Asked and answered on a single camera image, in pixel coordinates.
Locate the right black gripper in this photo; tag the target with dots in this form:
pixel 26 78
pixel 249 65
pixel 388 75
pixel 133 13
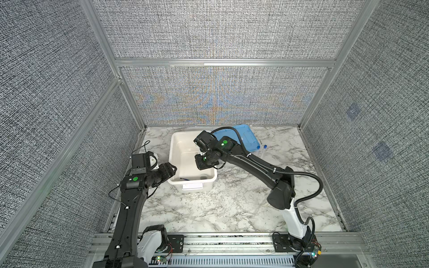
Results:
pixel 200 166

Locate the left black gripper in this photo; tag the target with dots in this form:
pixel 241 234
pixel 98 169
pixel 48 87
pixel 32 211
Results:
pixel 167 171

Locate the white plastic bin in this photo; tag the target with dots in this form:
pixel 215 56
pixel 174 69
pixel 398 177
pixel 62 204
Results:
pixel 181 155

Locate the blue plastic lid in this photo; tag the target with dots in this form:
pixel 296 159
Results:
pixel 247 136

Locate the blue-capped test tube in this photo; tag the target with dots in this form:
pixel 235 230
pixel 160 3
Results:
pixel 264 149

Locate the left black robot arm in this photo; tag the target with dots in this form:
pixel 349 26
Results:
pixel 127 249

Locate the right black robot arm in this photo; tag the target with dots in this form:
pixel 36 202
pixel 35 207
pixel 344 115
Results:
pixel 226 144

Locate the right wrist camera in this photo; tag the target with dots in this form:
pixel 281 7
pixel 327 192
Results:
pixel 205 141

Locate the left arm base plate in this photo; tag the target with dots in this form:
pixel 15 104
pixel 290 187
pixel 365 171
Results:
pixel 173 243

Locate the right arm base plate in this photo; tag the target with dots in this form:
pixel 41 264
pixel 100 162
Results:
pixel 283 242

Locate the aluminium front rail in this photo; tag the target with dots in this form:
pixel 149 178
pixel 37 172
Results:
pixel 257 250

